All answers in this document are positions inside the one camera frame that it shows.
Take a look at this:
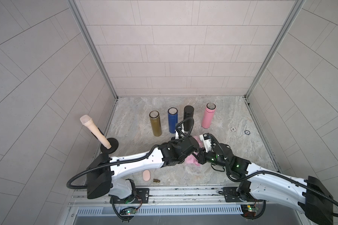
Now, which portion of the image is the pink cloth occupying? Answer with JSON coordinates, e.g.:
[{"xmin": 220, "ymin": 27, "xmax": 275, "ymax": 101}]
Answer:
[{"xmin": 185, "ymin": 136, "xmax": 204, "ymax": 166}]

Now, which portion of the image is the black thermos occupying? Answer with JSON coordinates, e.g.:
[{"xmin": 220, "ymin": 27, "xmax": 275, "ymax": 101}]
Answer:
[{"xmin": 184, "ymin": 105, "xmax": 194, "ymax": 132}]

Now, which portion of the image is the pink thermos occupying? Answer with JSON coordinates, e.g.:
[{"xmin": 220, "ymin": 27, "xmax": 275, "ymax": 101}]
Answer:
[{"xmin": 201, "ymin": 103, "xmax": 216, "ymax": 129}]

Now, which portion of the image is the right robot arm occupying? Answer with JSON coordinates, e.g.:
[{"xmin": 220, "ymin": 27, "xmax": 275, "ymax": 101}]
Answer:
[{"xmin": 193, "ymin": 143, "xmax": 338, "ymax": 225}]

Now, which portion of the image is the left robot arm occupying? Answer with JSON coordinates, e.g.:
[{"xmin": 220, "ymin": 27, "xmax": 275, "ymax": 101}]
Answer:
[{"xmin": 66, "ymin": 137, "xmax": 201, "ymax": 199}]

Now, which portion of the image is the blue thermos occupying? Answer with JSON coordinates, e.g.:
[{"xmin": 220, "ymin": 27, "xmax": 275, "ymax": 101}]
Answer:
[{"xmin": 168, "ymin": 107, "xmax": 178, "ymax": 134}]

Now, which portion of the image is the gold thermos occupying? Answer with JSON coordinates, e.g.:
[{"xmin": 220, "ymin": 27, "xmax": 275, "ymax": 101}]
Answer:
[{"xmin": 149, "ymin": 111, "xmax": 162, "ymax": 136}]

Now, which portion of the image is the pink oval soap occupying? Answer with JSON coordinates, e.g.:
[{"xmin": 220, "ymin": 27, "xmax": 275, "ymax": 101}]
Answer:
[{"xmin": 142, "ymin": 170, "xmax": 151, "ymax": 181}]

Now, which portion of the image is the right circuit board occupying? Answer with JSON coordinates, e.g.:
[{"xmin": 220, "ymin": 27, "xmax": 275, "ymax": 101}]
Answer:
[{"xmin": 241, "ymin": 204, "xmax": 258, "ymax": 218}]

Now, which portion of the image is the circuit board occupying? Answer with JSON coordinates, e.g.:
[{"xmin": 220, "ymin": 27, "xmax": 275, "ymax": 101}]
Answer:
[
  {"xmin": 241, "ymin": 204, "xmax": 258, "ymax": 218},
  {"xmin": 120, "ymin": 207, "xmax": 137, "ymax": 217}
]

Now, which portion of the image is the beige microphone-shaped holder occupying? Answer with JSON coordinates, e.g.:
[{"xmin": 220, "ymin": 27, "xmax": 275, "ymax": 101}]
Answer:
[{"xmin": 80, "ymin": 115, "xmax": 119, "ymax": 154}]

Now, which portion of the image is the left circuit board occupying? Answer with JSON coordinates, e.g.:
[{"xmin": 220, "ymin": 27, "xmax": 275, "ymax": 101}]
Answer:
[{"xmin": 120, "ymin": 207, "xmax": 137, "ymax": 217}]

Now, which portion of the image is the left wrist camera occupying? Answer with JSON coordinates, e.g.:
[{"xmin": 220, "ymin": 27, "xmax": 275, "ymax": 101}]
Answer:
[{"xmin": 175, "ymin": 125, "xmax": 186, "ymax": 139}]

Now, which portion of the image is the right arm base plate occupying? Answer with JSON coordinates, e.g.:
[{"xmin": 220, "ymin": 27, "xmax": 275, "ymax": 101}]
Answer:
[{"xmin": 218, "ymin": 187, "xmax": 255, "ymax": 203}]

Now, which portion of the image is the aluminium front rail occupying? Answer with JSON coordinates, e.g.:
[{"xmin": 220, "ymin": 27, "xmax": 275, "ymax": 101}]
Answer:
[{"xmin": 69, "ymin": 184, "xmax": 303, "ymax": 208}]

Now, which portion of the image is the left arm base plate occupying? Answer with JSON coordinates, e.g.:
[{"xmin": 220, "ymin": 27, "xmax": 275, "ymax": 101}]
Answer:
[{"xmin": 110, "ymin": 188, "xmax": 150, "ymax": 204}]

